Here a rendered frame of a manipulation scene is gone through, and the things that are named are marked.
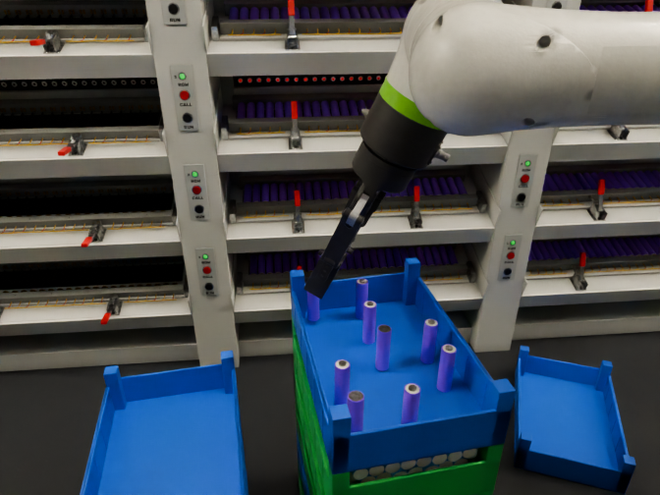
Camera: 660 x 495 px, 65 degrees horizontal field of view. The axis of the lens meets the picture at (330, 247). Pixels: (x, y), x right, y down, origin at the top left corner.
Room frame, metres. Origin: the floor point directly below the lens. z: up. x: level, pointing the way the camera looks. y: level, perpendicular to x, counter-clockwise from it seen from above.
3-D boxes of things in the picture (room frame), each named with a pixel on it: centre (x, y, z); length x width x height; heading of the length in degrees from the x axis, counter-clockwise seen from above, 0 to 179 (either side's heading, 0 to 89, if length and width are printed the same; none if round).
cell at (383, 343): (0.54, -0.07, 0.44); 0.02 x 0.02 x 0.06
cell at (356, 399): (0.42, -0.03, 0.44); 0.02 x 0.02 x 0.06
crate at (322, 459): (0.54, -0.07, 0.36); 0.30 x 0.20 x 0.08; 12
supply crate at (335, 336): (0.54, -0.07, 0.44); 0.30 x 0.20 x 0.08; 12
